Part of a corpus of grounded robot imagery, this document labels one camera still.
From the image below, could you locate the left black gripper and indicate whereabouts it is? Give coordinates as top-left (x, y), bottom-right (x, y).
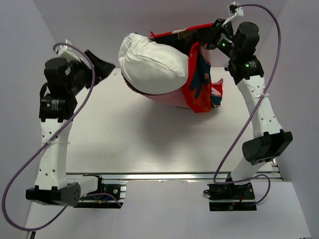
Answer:
top-left (66, 50), bottom-right (115, 96)

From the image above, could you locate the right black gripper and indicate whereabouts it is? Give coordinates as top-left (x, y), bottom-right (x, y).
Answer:
top-left (193, 19), bottom-right (239, 59)

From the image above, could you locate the white pillow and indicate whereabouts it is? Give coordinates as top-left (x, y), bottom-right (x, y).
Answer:
top-left (119, 33), bottom-right (188, 95)

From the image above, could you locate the red cartoon print pillowcase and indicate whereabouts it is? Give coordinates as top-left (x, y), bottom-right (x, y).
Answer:
top-left (121, 23), bottom-right (223, 113)

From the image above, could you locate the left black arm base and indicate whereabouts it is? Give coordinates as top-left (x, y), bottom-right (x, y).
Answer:
top-left (74, 175), bottom-right (125, 209)

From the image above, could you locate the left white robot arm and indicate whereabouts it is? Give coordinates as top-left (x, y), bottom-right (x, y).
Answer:
top-left (25, 50), bottom-right (115, 207)

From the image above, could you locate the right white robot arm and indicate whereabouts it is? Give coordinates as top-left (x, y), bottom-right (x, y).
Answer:
top-left (208, 19), bottom-right (293, 199)

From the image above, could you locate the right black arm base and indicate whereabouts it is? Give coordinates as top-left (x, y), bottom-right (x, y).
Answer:
top-left (203, 183), bottom-right (257, 212)

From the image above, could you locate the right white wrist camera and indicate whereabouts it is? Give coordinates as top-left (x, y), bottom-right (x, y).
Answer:
top-left (222, 2), bottom-right (244, 27)

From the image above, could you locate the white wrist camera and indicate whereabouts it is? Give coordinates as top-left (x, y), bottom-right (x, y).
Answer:
top-left (222, 2), bottom-right (244, 27)
top-left (55, 39), bottom-right (81, 63)

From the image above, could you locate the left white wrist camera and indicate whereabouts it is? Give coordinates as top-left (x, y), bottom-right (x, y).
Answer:
top-left (55, 39), bottom-right (81, 63)

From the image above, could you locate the aluminium table frame rail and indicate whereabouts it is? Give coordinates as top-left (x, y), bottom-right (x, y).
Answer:
top-left (67, 172), bottom-right (282, 180)

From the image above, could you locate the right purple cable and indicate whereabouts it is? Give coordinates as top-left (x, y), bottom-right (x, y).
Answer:
top-left (212, 3), bottom-right (283, 205)

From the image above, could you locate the purple cable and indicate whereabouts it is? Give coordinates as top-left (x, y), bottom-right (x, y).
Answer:
top-left (1, 42), bottom-right (123, 231)
top-left (212, 3), bottom-right (283, 205)

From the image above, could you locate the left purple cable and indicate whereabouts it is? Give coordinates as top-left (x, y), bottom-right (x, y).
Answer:
top-left (1, 42), bottom-right (123, 231)

